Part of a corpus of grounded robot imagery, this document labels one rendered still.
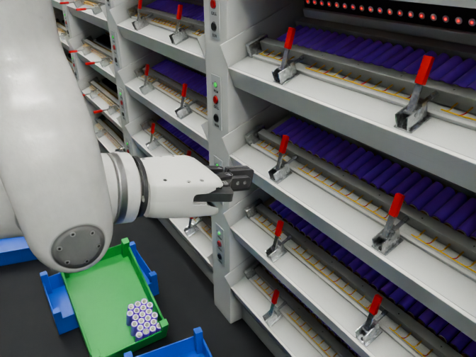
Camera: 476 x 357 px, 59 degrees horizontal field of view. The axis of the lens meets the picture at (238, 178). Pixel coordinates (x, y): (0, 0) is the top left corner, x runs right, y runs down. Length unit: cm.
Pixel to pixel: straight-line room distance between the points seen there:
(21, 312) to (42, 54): 113
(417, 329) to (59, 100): 65
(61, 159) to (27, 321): 108
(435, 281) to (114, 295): 92
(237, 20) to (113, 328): 86
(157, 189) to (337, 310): 48
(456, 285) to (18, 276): 132
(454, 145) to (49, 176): 44
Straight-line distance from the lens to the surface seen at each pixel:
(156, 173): 51
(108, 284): 133
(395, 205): 66
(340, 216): 74
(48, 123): 37
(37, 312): 144
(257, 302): 113
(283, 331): 107
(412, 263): 67
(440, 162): 57
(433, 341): 79
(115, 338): 126
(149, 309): 122
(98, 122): 232
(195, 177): 51
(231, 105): 92
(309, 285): 89
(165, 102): 131
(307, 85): 74
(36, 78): 39
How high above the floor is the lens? 94
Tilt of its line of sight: 28 degrees down
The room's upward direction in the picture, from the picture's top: straight up
